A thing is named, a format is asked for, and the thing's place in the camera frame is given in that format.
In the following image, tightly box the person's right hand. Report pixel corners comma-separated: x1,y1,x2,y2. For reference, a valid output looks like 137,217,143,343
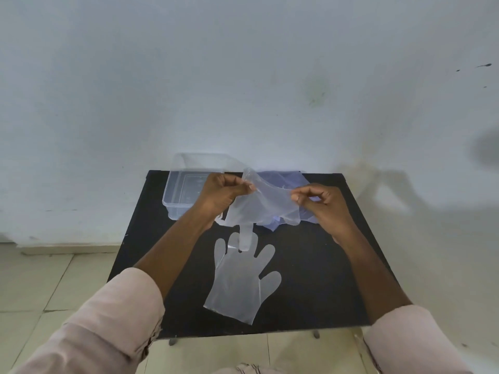
290,184,352,246

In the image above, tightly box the person's left hand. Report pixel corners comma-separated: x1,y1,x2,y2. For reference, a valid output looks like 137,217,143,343
198,172,257,230

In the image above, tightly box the clear plastic glove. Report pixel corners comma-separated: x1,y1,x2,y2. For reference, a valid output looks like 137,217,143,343
215,167,303,254
203,233,282,326

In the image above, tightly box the person's left forearm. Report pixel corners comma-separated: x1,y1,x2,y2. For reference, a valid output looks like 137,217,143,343
133,212,221,300

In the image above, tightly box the person's right forearm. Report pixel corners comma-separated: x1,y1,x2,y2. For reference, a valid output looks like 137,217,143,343
331,224,414,325

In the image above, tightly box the pile of clear plastic gloves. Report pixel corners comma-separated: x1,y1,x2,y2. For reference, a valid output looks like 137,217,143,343
255,170,318,233

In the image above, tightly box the clear plastic container lid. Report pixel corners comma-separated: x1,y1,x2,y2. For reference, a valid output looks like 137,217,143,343
171,152,241,175

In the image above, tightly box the clear plastic container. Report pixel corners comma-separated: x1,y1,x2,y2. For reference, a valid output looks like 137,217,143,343
161,170,227,222

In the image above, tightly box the black table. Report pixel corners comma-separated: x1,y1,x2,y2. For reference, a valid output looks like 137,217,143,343
108,170,402,346

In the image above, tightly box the flat clear plastic glove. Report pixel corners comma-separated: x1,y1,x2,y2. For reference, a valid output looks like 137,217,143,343
203,233,282,326

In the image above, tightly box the light pink shirt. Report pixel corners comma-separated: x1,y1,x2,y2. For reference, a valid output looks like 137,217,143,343
8,267,474,374

